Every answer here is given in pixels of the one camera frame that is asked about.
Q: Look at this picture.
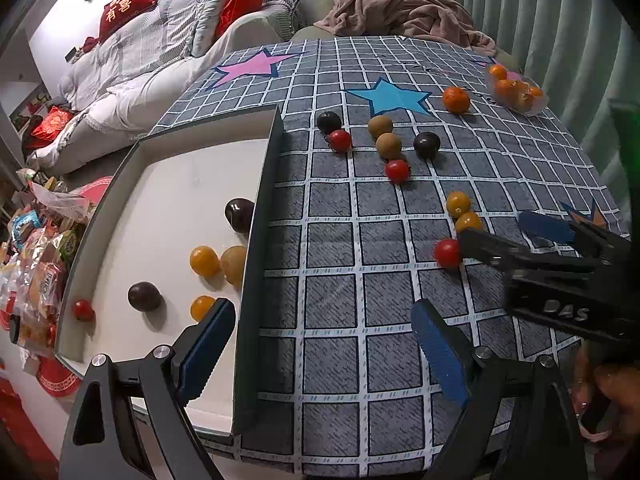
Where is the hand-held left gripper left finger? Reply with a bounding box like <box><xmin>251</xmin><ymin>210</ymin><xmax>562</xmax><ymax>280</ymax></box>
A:
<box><xmin>59</xmin><ymin>297</ymin><xmax>237</xmax><ymax>480</ymax></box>

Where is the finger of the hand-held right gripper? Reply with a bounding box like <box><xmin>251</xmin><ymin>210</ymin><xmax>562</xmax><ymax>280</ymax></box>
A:
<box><xmin>519</xmin><ymin>210</ymin><xmax>632</xmax><ymax>261</ymax></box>
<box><xmin>460</xmin><ymin>229</ymin><xmax>606</xmax><ymax>273</ymax></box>

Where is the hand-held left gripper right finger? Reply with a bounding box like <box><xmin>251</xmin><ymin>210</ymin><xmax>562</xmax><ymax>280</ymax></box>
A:
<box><xmin>410</xmin><ymin>298</ymin><xmax>591</xmax><ymax>480</ymax></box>

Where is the small yellow-orange kumquat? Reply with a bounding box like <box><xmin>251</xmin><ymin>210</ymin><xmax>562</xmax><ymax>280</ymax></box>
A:
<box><xmin>190</xmin><ymin>295</ymin><xmax>217</xmax><ymax>322</ymax></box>
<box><xmin>189</xmin><ymin>245</ymin><xmax>221</xmax><ymax>276</ymax></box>
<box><xmin>455</xmin><ymin>211</ymin><xmax>483</xmax><ymax>235</ymax></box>
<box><xmin>446</xmin><ymin>191</ymin><xmax>472</xmax><ymax>218</ymax></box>

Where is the dark purple passion fruit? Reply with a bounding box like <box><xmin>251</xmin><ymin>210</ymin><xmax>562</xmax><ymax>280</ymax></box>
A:
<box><xmin>413</xmin><ymin>131</ymin><xmax>441</xmax><ymax>158</ymax></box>
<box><xmin>127</xmin><ymin>281</ymin><xmax>162</xmax><ymax>312</ymax></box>
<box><xmin>316</xmin><ymin>111</ymin><xmax>343</xmax><ymax>136</ymax></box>

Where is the large round brown fruit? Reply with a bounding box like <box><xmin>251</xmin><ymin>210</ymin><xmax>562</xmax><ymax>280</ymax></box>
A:
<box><xmin>220</xmin><ymin>245</ymin><xmax>248</xmax><ymax>288</ymax></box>

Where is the reddish purple passion fruit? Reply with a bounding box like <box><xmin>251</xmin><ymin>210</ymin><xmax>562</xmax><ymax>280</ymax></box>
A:
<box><xmin>224</xmin><ymin>198</ymin><xmax>256</xmax><ymax>233</ymax></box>

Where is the green tray with white inside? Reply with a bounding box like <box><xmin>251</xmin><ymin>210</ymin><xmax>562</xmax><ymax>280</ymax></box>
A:
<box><xmin>54</xmin><ymin>105</ymin><xmax>285</xmax><ymax>436</ymax></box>

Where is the person's right hand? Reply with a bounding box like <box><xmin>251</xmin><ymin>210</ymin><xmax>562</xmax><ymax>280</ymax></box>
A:
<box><xmin>572</xmin><ymin>347</ymin><xmax>640</xmax><ymax>441</ymax></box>

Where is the grey checkered star-print tablecloth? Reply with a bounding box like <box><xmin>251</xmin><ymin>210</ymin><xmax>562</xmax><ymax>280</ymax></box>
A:
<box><xmin>150</xmin><ymin>35</ymin><xmax>631</xmax><ymax>478</ymax></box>

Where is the clear glass bowl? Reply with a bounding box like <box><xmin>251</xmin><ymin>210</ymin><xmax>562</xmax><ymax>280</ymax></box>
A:
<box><xmin>484</xmin><ymin>62</ymin><xmax>547</xmax><ymax>117</ymax></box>

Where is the red round basket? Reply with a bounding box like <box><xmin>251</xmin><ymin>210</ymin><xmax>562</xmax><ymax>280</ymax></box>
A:
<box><xmin>37</xmin><ymin>357</ymin><xmax>81</xmax><ymax>398</ymax></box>

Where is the small brown longan fruit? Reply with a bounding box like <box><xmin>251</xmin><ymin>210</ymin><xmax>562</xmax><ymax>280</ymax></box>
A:
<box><xmin>375</xmin><ymin>133</ymin><xmax>403</xmax><ymax>161</ymax></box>
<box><xmin>367</xmin><ymin>114</ymin><xmax>394</xmax><ymax>139</ymax></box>

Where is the large orange mandarin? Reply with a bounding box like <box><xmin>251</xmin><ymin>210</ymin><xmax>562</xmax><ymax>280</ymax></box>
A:
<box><xmin>442</xmin><ymin>86</ymin><xmax>472</xmax><ymax>114</ymax></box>

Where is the pile of snack bags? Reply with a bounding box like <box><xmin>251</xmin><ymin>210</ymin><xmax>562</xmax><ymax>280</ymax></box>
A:
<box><xmin>0</xmin><ymin>180</ymin><xmax>101</xmax><ymax>361</ymax></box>

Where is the pale green curtain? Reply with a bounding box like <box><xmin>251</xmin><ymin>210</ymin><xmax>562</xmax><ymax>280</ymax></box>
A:
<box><xmin>435</xmin><ymin>0</ymin><xmax>640</xmax><ymax>201</ymax></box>

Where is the pink blanket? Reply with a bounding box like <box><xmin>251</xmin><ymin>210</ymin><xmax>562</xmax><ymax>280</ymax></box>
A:
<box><xmin>314</xmin><ymin>0</ymin><xmax>498</xmax><ymax>58</ymax></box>

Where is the red patterned cushion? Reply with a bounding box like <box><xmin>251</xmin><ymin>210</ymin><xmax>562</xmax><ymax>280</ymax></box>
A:
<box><xmin>30</xmin><ymin>107</ymin><xmax>76</xmax><ymax>148</ymax></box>

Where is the white quilt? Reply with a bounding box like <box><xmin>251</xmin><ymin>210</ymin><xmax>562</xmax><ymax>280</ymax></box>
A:
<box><xmin>57</xmin><ymin>0</ymin><xmax>251</xmax><ymax>111</ymax></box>

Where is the beige sofa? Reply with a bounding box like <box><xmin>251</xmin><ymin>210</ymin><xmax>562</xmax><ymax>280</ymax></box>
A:
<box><xmin>25</xmin><ymin>0</ymin><xmax>306</xmax><ymax>176</ymax></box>

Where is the plain red pillow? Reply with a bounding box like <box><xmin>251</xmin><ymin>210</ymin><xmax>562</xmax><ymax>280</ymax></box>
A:
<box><xmin>216</xmin><ymin>0</ymin><xmax>263</xmax><ymax>41</ymax></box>

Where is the red embroidered pillow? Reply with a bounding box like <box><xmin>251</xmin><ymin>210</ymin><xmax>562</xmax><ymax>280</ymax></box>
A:
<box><xmin>97</xmin><ymin>0</ymin><xmax>163</xmax><ymax>41</ymax></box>

